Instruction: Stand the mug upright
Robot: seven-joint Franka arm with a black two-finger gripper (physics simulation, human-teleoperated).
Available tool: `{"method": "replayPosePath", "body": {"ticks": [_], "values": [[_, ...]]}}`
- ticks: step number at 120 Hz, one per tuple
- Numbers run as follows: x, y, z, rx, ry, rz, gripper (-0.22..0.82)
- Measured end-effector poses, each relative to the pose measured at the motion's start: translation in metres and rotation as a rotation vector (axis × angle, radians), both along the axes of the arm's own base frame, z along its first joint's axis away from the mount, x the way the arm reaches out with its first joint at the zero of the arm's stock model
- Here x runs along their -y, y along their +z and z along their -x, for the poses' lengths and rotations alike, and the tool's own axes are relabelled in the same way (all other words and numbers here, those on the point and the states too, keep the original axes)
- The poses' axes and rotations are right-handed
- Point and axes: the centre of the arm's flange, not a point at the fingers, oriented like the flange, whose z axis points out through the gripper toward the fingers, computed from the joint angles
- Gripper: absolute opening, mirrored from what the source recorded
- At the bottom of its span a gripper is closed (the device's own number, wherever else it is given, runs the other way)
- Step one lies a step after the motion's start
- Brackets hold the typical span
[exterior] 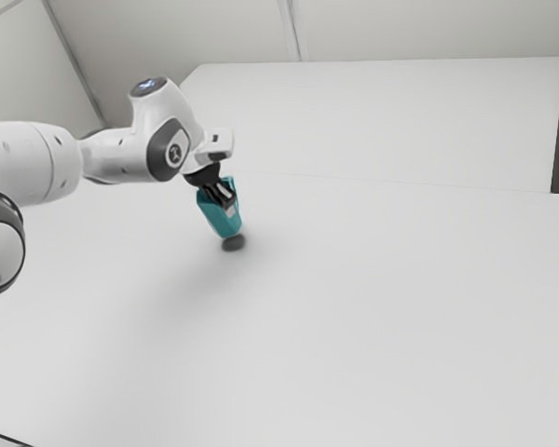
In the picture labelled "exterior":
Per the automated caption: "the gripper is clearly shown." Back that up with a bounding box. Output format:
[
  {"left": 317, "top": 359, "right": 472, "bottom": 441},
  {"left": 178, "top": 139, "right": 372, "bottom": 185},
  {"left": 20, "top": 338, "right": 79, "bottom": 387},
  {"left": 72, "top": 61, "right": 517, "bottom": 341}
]
[{"left": 182, "top": 159, "right": 239, "bottom": 210}]

